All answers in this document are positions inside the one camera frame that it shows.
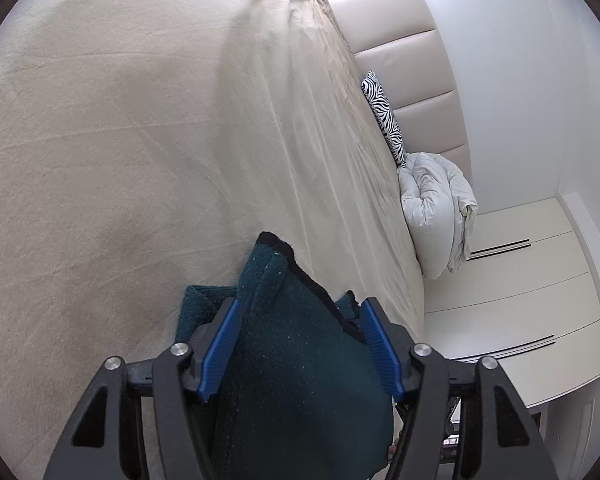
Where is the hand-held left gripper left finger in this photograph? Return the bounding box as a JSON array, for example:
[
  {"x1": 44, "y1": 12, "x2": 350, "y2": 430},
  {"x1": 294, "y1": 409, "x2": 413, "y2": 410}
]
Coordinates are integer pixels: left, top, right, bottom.
[{"x1": 42, "y1": 297, "x2": 241, "y2": 480}]

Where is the beige padded headboard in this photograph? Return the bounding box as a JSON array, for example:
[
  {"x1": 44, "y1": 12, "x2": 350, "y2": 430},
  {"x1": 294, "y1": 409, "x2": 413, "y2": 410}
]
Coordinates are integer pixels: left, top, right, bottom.
[{"x1": 325, "y1": 0, "x2": 473, "y2": 181}]

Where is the white wardrobe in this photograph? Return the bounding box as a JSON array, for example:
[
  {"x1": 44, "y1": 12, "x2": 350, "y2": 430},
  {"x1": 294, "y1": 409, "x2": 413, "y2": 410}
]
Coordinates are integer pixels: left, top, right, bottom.
[{"x1": 422, "y1": 195, "x2": 600, "y2": 426}]

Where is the dark green sweater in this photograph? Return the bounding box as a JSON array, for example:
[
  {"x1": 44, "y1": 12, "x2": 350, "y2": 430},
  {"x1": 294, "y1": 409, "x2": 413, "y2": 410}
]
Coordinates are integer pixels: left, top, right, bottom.
[{"x1": 174, "y1": 231, "x2": 396, "y2": 480}]

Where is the zebra print pillow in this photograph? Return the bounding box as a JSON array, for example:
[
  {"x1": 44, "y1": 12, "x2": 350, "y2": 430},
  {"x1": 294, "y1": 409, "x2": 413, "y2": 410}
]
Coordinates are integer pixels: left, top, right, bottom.
[{"x1": 361, "y1": 70, "x2": 407, "y2": 168}]

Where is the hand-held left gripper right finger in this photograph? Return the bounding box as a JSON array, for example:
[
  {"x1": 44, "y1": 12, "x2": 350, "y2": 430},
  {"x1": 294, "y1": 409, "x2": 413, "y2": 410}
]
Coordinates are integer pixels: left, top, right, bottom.
[{"x1": 359, "y1": 297, "x2": 561, "y2": 480}]

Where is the folded white duvet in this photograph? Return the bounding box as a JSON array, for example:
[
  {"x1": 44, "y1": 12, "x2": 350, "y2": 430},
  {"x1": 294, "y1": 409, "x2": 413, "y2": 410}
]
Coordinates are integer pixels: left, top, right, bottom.
[{"x1": 397, "y1": 151, "x2": 479, "y2": 281}]

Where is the bed with beige sheet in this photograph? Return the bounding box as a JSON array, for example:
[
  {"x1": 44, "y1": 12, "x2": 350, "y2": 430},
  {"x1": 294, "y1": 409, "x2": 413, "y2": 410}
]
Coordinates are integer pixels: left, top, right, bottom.
[{"x1": 0, "y1": 0, "x2": 426, "y2": 480}]

